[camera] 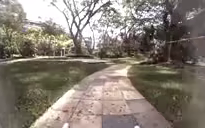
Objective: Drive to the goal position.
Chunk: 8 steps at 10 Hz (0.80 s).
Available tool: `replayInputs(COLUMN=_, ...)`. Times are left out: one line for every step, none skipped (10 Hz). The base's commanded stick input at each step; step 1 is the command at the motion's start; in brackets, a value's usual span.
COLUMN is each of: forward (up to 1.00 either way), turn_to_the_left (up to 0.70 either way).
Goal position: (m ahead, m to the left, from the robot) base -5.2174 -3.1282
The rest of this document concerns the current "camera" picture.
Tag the large bare branching tree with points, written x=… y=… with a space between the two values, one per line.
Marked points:
x=77 y=43

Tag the reddish stone slab path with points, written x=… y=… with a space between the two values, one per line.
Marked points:
x=106 y=100

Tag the pale side path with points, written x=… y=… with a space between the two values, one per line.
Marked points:
x=56 y=60

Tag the group of dark trees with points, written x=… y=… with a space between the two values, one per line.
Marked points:
x=156 y=36

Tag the shaded grass lawn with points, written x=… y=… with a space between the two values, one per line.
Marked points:
x=163 y=83

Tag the row of leafy bushes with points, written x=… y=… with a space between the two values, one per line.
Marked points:
x=40 y=43

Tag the robot's own part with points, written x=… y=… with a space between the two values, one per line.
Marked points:
x=136 y=126
x=65 y=125

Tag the white post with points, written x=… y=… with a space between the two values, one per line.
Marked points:
x=62 y=51

